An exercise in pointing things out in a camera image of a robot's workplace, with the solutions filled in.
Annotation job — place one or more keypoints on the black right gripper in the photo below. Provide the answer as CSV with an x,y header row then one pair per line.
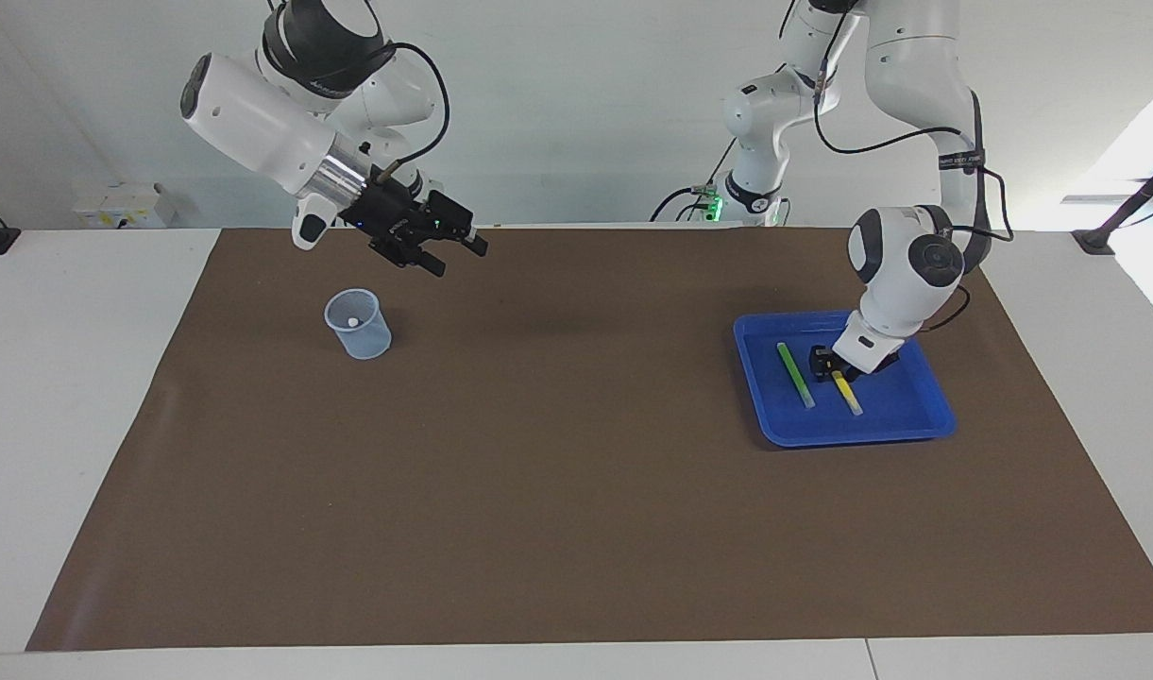
x,y
382,212

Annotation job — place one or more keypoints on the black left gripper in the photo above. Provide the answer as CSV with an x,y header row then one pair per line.
x,y
873,370

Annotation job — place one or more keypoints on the green pen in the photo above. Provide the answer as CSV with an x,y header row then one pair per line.
x,y
796,376

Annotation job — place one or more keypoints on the yellow pen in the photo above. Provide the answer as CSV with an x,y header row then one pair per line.
x,y
848,395

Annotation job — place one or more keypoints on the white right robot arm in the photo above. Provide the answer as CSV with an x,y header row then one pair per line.
x,y
264,113

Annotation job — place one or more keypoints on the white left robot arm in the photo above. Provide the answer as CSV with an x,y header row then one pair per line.
x,y
902,283

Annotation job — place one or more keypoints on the blue plastic tray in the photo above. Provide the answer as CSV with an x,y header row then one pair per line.
x,y
897,416

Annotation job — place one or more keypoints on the translucent plastic cup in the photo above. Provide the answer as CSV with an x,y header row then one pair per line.
x,y
364,345

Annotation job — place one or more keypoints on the brown table mat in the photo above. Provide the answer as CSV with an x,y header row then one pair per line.
x,y
576,472

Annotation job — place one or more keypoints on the white wall socket box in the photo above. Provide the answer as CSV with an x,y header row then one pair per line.
x,y
123,206

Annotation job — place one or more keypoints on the black camera stand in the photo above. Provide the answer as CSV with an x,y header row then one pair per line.
x,y
1119,219

